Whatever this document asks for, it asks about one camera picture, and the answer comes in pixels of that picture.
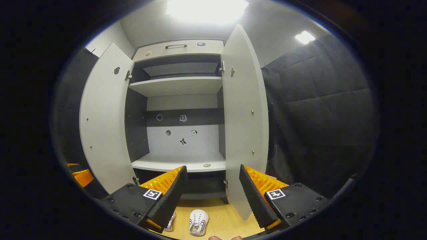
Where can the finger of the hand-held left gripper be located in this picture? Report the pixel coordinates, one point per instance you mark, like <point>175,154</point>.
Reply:
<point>83,177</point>

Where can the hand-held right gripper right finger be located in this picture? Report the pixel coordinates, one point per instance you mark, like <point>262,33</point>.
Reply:
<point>257,200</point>

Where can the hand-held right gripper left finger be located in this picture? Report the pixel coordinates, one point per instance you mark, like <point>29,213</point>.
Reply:
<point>166,200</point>

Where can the black backdrop cloth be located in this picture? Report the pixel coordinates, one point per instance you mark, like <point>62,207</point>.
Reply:
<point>320,110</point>

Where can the grey shoe cabinet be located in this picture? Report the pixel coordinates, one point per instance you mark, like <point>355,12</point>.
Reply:
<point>176,86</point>

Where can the white canvas shoe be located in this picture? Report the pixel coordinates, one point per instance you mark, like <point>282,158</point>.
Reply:
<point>198,221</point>
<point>170,223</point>

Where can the grey cabinet door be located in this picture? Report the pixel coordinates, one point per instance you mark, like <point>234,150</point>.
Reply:
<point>243,116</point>
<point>103,116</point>

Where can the metal door hinge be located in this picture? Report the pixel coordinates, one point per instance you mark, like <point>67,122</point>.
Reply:
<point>135,180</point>
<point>226,183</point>
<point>128,75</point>
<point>222,66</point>

